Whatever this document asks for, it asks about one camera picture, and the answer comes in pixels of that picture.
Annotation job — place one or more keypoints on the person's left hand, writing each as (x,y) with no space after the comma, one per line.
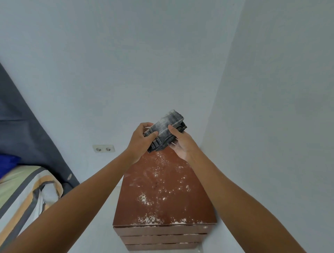
(139,146)

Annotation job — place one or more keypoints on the brown wooden drawer cabinet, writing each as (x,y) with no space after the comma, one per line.
(164,200)

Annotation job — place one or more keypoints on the grey upholstered headboard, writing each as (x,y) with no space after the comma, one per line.
(28,135)

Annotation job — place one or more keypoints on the blue pillow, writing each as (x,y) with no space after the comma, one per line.
(7,164)

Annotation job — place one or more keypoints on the grey denim cloth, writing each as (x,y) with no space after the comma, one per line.
(165,130)

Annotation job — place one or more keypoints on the person's right thumb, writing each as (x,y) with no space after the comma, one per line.
(174,132)

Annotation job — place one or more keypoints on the striped bed sheet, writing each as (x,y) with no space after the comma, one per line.
(23,198)

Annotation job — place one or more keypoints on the white double wall socket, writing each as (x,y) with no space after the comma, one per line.
(103,148)

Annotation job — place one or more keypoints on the person's left forearm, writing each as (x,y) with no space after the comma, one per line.
(70,206)

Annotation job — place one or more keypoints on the person's right hand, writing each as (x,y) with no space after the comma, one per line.
(185,147)

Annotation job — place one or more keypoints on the person's right forearm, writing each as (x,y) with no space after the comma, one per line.
(242,206)

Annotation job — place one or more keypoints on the person's left thumb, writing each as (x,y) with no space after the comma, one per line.
(150,136)

